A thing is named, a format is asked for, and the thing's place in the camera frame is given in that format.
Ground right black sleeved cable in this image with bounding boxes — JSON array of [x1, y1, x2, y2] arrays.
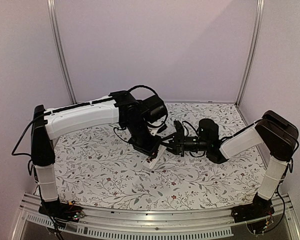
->
[[181, 120, 201, 138]]

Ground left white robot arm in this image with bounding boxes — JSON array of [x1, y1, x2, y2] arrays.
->
[[31, 90, 168, 217]]

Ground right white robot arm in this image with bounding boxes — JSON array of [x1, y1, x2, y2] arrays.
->
[[161, 110, 299, 218]]

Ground right aluminium frame post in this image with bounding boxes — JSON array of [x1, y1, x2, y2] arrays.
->
[[235, 0, 265, 107]]

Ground aluminium frame post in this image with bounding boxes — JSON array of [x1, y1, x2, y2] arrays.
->
[[46, 0, 78, 104], [235, 0, 265, 107]]

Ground white remote battery cover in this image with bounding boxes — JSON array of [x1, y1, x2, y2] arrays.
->
[[141, 168, 154, 174]]

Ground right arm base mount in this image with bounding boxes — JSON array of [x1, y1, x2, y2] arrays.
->
[[231, 193, 275, 223]]

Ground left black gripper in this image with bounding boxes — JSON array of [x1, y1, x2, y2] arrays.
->
[[125, 120, 163, 159]]

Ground front aluminium rail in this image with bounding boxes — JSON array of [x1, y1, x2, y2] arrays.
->
[[11, 194, 300, 240]]

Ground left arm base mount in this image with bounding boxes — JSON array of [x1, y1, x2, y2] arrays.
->
[[38, 199, 85, 222]]

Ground black sleeved cable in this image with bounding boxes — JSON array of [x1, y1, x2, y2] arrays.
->
[[181, 120, 201, 138], [127, 84, 161, 101]]

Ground left aluminium frame post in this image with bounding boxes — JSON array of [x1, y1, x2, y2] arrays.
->
[[46, 0, 78, 104]]

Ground floral patterned table mat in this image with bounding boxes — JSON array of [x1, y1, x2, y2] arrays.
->
[[40, 102, 275, 210]]

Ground white remote control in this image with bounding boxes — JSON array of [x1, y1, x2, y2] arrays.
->
[[148, 145, 166, 170]]

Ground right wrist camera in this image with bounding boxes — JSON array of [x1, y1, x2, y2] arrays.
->
[[173, 120, 185, 136]]

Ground left black sleeved cable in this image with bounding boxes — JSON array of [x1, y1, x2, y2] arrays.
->
[[127, 84, 161, 101]]

